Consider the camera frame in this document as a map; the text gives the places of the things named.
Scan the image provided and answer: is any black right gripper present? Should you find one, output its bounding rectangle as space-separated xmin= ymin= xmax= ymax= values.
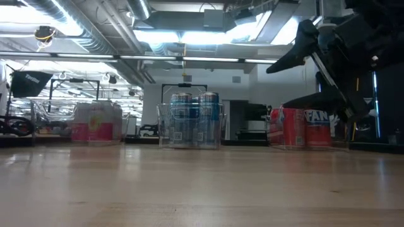
xmin=265 ymin=13 xmax=384 ymax=124

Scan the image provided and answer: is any red cola can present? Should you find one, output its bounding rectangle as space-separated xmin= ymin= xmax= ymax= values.
xmin=304 ymin=108 xmax=333 ymax=148
xmin=282 ymin=107 xmax=306 ymax=148
xmin=269 ymin=108 xmax=284 ymax=145

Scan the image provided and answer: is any clear plastic bin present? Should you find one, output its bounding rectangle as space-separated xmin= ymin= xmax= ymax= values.
xmin=30 ymin=99 xmax=131 ymax=146
xmin=157 ymin=102 xmax=227 ymax=150
xmin=268 ymin=105 xmax=351 ymax=151

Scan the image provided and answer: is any blue silver Red Bull can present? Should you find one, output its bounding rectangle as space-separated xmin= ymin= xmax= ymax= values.
xmin=190 ymin=96 xmax=200 ymax=146
xmin=198 ymin=91 xmax=221 ymax=149
xmin=169 ymin=91 xmax=193 ymax=149

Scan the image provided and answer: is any white pink soda can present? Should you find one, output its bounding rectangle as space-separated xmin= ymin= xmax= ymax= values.
xmin=88 ymin=100 xmax=115 ymax=143

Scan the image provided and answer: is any white orange soda can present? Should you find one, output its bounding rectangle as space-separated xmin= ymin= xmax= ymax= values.
xmin=71 ymin=102 xmax=93 ymax=143

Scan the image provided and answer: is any white ceiling fixture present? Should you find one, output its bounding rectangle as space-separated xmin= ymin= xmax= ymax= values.
xmin=317 ymin=22 xmax=338 ymax=37

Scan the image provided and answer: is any black background cabinet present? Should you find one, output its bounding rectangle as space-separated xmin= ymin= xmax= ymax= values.
xmin=229 ymin=100 xmax=269 ymax=141

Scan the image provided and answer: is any bright ceiling light panel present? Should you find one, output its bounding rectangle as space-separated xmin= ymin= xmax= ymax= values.
xmin=132 ymin=11 xmax=319 ymax=45

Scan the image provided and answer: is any long fluorescent strip light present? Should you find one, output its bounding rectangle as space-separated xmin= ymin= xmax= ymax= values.
xmin=0 ymin=50 xmax=278 ymax=65

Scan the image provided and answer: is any round ceiling sensor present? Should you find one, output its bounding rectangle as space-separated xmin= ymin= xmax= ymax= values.
xmin=33 ymin=25 xmax=57 ymax=49

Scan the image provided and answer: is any black softbox light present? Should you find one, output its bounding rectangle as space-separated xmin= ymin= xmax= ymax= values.
xmin=10 ymin=69 xmax=54 ymax=99

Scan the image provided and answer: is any grey ceiling duct box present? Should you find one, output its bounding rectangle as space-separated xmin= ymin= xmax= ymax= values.
xmin=203 ymin=8 xmax=227 ymax=32

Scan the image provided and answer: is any black gantry frame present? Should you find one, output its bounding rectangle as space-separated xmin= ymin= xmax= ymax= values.
xmin=160 ymin=83 xmax=208 ymax=95
xmin=47 ymin=78 xmax=101 ymax=114

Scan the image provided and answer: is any silver round ventilation duct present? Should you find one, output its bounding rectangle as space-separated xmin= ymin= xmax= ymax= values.
xmin=125 ymin=0 xmax=153 ymax=21

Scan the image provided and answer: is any spiral silver ceiling duct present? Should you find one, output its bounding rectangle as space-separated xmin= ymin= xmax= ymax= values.
xmin=23 ymin=0 xmax=119 ymax=54

